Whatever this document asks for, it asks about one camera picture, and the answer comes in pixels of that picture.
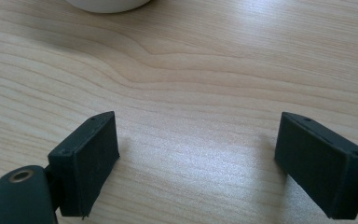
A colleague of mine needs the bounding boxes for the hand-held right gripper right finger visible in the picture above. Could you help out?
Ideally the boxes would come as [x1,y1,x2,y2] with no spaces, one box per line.
[273,111,358,220]

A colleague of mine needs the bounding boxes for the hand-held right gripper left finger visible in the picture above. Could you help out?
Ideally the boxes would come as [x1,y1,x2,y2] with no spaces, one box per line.
[47,110,121,218]

